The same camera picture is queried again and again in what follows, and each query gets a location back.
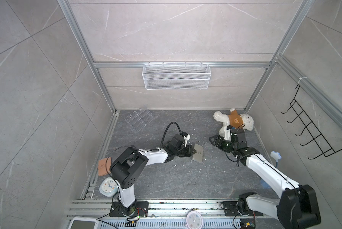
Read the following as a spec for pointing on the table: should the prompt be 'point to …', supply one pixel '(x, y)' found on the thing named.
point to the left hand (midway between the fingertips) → (199, 150)
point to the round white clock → (194, 220)
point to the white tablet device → (83, 223)
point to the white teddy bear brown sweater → (234, 119)
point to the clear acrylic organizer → (140, 119)
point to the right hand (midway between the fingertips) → (213, 140)
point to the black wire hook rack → (326, 149)
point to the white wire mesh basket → (176, 76)
